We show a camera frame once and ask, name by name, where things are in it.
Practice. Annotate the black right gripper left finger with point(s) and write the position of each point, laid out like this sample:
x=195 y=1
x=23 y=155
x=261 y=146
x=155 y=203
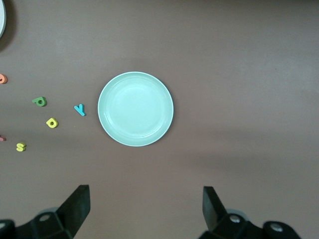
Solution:
x=77 y=206

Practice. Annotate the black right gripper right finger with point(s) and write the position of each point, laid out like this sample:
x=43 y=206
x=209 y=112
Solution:
x=211 y=209

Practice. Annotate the yellow letter a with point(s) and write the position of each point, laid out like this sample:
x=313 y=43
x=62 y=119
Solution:
x=55 y=122

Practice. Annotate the teal letter y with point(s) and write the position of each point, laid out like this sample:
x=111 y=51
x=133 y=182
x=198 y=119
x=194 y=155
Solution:
x=81 y=112

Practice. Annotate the green letter p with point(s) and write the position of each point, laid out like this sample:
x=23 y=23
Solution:
x=35 y=100

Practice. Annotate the yellow letter s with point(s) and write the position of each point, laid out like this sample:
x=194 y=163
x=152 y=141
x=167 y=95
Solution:
x=21 y=147

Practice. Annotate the pink letter f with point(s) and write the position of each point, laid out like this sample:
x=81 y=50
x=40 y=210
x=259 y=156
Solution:
x=2 y=138

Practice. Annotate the green plate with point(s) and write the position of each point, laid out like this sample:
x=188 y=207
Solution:
x=135 y=109

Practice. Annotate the brown table mat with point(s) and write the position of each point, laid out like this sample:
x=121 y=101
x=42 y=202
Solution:
x=224 y=74

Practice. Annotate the orange letter e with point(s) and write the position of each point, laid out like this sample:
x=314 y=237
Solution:
x=2 y=79

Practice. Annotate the beige plate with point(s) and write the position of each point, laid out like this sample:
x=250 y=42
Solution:
x=2 y=17

